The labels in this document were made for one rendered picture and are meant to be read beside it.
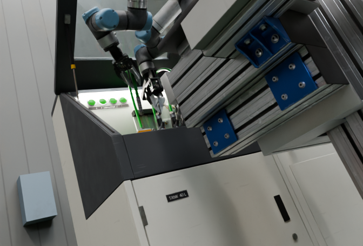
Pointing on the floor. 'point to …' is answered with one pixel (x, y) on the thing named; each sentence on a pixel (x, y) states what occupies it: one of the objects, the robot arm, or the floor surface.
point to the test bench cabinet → (125, 198)
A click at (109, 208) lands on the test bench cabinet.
